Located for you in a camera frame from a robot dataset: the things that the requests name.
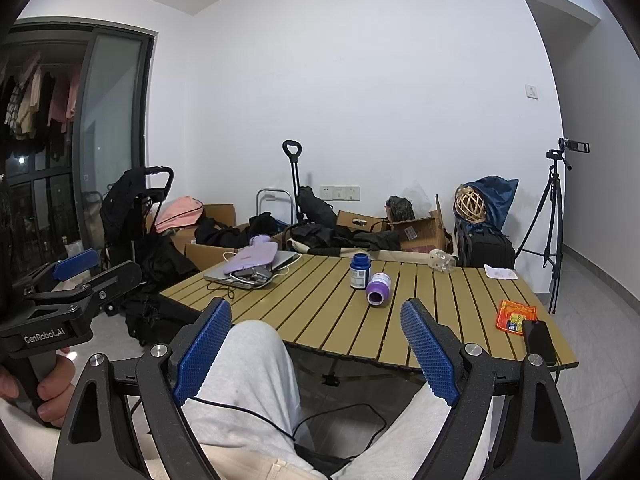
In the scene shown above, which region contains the pile of black clothes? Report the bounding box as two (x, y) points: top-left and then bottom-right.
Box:
(195, 212), (401, 252)

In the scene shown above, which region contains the orange snack packet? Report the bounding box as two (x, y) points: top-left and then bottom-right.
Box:
(495, 300), (538, 333)

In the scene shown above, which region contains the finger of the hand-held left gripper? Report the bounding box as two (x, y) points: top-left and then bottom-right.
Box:
(60, 261), (143, 318)
(7, 248), (99, 293)

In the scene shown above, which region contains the clear plastic bottle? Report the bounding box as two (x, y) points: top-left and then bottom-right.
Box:
(429, 249), (458, 274)

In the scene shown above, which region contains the person's left hand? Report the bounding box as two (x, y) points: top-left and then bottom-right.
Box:
(0, 347), (78, 426)

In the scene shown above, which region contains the grey power bank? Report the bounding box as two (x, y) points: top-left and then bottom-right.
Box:
(230, 267), (273, 287)

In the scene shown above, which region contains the blue bottle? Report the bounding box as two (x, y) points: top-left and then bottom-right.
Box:
(349, 253), (372, 290)

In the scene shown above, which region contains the black phone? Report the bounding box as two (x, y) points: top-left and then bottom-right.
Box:
(521, 320), (558, 367)

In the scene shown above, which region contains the black trolley handle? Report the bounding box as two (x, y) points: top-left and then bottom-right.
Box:
(281, 140), (306, 226)

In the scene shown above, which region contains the purple bottle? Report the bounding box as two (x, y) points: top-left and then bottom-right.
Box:
(366, 272), (393, 307)

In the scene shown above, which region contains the black suitcase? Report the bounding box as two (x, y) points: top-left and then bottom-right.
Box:
(456, 222), (516, 270)

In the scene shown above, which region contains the black tripod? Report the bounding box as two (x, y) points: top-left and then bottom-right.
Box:
(515, 149), (573, 315)

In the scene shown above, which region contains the person's right leg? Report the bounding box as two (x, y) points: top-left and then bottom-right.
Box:
(330, 382), (496, 480)

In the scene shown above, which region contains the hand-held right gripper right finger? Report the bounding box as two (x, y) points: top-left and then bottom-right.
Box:
(400, 297), (581, 480)

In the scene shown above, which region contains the cardboard box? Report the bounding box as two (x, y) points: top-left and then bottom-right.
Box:
(185, 240), (251, 272)
(387, 194), (453, 256)
(202, 203), (237, 228)
(336, 210), (391, 233)

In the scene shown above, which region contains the silver laptop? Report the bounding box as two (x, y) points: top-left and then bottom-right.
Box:
(202, 251), (301, 289)

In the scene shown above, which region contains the person's left leg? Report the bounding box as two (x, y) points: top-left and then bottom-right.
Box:
(180, 320), (316, 480)

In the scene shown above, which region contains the row of hanging clothes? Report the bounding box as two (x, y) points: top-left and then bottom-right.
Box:
(0, 52), (81, 142)

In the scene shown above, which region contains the beige bag with black trim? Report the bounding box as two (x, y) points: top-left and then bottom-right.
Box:
(285, 239), (401, 261)

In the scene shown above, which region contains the dark camouflage bag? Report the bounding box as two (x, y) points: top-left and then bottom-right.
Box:
(385, 195), (416, 222)

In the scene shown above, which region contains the black floor bag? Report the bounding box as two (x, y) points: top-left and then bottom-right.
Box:
(122, 235), (201, 346)

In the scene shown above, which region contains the pink bag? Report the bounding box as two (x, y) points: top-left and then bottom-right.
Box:
(155, 196), (205, 233)

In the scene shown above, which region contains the woven rattan ball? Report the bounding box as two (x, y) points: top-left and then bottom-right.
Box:
(454, 185), (488, 224)

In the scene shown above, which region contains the black cable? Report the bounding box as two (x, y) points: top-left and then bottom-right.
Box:
(130, 395), (388, 461)

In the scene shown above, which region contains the person's leg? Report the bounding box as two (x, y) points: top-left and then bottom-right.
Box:
(330, 382), (496, 480)
(180, 320), (316, 480)

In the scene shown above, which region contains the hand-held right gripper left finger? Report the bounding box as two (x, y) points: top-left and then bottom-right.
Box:
(52, 297), (233, 480)

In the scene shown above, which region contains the blue bag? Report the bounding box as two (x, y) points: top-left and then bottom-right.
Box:
(470, 176), (519, 233)

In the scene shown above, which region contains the black stroller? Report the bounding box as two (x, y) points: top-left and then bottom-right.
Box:
(100, 166), (174, 261)

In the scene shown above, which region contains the purple pouch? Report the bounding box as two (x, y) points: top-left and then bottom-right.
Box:
(222, 235), (279, 275)

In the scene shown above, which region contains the sliding glass door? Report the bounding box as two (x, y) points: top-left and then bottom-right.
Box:
(72, 25), (156, 253)

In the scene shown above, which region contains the grey metal frame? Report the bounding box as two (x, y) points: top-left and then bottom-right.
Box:
(256, 188), (293, 226)

